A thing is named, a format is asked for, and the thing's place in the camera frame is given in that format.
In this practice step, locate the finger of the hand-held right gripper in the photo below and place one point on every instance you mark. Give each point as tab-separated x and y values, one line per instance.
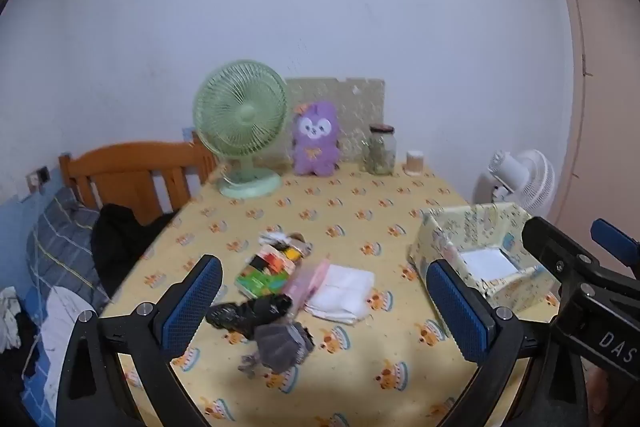
555	252
617	244

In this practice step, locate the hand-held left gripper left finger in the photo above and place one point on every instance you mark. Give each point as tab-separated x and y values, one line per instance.
192	307

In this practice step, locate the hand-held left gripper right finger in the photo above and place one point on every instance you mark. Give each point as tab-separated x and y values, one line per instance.
457	312

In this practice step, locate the black plastic bag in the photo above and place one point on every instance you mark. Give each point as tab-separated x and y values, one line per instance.
240	314

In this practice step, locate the yellow printed gift bag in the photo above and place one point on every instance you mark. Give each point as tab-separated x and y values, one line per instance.
480	227

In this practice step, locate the colourful snack packet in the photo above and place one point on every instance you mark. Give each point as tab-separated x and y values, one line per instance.
265	272

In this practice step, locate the grey cloth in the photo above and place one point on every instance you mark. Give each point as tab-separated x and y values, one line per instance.
280	347

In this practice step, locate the white crinkled wrapper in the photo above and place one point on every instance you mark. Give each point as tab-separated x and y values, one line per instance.
272	238

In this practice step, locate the pink packet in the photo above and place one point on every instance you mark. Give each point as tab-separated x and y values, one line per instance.
305	282

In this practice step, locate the white cloth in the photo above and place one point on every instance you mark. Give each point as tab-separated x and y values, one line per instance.
340	292
60	332

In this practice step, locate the white flat box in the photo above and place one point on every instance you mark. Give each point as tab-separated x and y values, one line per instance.
487	264

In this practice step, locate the white standing fan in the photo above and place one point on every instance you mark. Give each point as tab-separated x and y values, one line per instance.
530	182

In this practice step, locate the black clothing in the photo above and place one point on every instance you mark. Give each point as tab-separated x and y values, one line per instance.
120	242

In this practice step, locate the plaid bedding pile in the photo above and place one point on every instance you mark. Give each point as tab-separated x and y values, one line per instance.
55	237

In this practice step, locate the cotton swab container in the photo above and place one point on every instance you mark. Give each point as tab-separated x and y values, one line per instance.
414	163

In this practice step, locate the yellow printed tablecloth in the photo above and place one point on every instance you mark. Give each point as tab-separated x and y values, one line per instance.
325	207

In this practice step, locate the blue bed sheet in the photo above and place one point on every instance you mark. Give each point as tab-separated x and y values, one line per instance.
45	389

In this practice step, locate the glass jar with dark lid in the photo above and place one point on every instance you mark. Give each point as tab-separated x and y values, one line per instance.
381	152

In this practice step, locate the cream crumpled cloth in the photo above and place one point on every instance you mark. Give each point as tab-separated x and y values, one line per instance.
9	314

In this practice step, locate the pink door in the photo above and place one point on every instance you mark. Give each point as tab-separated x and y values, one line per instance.
600	57

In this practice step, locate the green desk fan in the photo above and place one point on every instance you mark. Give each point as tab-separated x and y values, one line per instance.
240	112

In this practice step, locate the purple plush toy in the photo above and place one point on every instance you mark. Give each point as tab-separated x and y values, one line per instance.
315	142

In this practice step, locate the beige printed board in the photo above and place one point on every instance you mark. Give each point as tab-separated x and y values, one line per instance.
360	107

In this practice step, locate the wall socket panel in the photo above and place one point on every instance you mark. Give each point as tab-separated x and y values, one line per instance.
42	177

